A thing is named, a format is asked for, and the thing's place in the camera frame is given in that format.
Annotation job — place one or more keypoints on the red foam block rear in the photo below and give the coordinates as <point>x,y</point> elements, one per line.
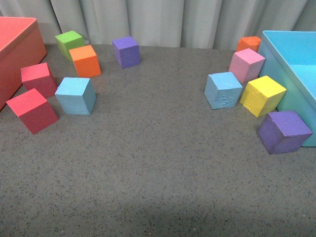
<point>39,77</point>

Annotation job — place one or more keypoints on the orange foam block right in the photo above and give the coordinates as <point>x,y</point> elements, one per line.
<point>252,42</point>

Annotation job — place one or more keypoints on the blue storage bin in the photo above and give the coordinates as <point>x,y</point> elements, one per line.
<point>291,61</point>

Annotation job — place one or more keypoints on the orange foam block left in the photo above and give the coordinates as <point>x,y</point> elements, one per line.
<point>85,61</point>

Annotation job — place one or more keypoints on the orange foam block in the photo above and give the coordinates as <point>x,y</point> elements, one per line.
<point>85,61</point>
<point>252,42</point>

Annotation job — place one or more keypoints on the red foam block front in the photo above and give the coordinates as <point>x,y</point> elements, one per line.
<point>33,110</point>

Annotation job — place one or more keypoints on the white pleated curtain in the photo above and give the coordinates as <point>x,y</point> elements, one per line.
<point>217,24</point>

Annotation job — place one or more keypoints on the light blue block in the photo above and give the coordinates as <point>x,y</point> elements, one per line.
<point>76,95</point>
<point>222,90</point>

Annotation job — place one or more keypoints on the red foam block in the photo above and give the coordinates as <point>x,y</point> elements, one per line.
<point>39,77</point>
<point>33,110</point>

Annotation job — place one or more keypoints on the purple foam block front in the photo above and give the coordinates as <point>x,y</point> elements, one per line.
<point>283,132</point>

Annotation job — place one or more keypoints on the purple foam block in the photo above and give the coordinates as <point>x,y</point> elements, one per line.
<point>283,132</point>
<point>126,52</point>

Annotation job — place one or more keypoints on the green foam block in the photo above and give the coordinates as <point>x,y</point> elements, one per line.
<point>69,40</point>

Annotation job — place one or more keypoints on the yellow foam block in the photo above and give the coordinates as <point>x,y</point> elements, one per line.
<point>262,95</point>

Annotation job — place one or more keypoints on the pink foam block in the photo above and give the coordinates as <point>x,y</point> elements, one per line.
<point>246,65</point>

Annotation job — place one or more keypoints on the red storage bin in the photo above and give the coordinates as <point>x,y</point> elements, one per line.
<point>21,45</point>

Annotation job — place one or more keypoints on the purple foam block rear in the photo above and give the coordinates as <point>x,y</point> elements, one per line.
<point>126,52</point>

